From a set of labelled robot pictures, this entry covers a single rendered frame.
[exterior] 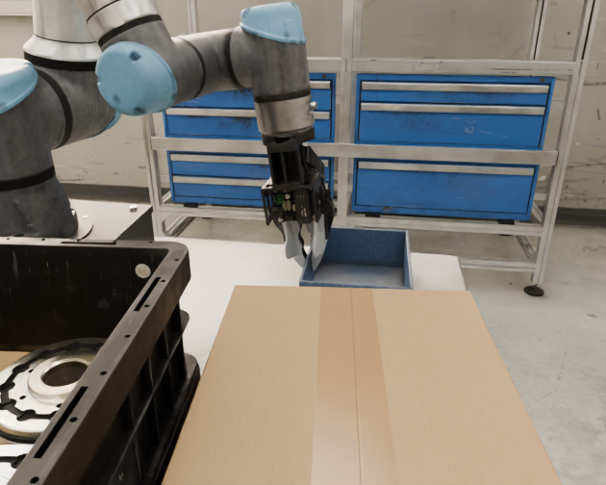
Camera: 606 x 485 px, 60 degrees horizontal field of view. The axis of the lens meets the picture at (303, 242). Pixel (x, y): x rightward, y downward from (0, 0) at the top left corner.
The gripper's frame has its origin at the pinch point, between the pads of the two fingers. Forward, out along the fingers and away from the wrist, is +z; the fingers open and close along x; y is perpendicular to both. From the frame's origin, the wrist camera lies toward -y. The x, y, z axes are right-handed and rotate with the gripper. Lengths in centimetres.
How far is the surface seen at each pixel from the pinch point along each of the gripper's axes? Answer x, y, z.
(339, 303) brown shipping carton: 9.2, 30.2, -9.5
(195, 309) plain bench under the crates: -15.9, 8.4, 3.2
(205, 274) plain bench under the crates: -18.4, -2.3, 2.8
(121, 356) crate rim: 1, 50, -18
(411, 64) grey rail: 16, -138, -14
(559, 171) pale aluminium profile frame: 69, -141, 32
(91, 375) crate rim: 0, 51, -18
